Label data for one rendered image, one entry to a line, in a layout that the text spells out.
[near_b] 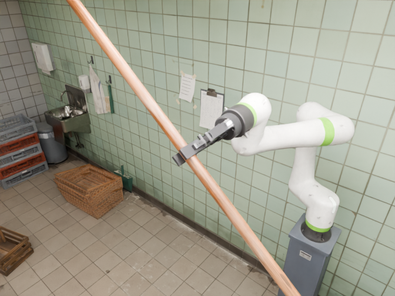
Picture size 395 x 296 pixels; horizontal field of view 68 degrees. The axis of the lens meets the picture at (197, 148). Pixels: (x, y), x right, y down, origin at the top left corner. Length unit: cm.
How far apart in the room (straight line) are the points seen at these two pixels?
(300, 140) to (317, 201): 43
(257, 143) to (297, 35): 101
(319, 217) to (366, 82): 77
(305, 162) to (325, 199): 19
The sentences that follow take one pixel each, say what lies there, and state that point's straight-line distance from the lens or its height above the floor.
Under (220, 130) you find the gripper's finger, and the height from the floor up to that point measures 199.
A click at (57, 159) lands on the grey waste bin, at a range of 468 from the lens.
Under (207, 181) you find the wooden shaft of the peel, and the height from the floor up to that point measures 190.
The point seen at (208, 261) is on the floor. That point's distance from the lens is 299.
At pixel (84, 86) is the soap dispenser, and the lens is 363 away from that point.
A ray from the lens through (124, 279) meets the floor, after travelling 294.
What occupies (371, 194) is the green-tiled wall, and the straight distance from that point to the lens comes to 209.
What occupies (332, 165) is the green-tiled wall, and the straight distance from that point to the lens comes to 206.
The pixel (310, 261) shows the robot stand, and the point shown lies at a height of 108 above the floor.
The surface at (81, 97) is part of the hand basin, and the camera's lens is 395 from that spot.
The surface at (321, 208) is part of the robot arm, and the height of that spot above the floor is 141.
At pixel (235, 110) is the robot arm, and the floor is 200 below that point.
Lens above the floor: 233
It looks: 30 degrees down
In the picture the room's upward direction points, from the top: straight up
